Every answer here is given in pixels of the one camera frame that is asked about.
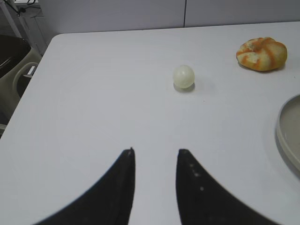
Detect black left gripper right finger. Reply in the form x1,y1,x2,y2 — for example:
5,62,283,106
176,149,274,225

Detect orange striped bread roll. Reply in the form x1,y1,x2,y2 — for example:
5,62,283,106
236,37,288,72

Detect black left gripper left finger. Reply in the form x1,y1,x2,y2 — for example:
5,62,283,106
39,148,135,225

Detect white metal rack frame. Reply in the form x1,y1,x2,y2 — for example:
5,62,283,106
0,0,53,55

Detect beige round plate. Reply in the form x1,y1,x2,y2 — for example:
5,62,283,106
275,95,300,178

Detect pale white onion ball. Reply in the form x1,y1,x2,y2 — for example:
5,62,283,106
172,65,195,89

